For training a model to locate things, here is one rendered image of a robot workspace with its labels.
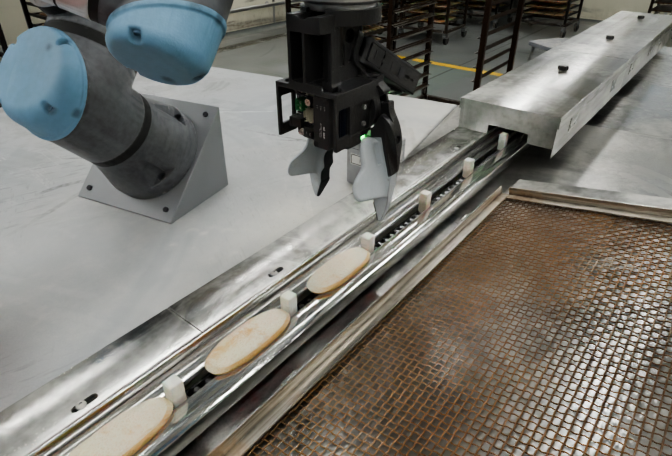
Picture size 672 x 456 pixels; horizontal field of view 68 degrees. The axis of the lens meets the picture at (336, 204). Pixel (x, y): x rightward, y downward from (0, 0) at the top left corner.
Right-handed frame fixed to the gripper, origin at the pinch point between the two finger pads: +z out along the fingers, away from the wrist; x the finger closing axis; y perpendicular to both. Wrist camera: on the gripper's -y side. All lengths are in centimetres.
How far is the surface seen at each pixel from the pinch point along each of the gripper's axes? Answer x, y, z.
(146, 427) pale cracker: 1.2, 28.1, 8.0
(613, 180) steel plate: 18, -49, 12
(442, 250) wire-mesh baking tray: 9.8, -3.4, 4.8
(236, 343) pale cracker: 0.1, 17.9, 7.9
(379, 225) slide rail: -1.8, -8.7, 8.9
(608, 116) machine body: 10, -83, 13
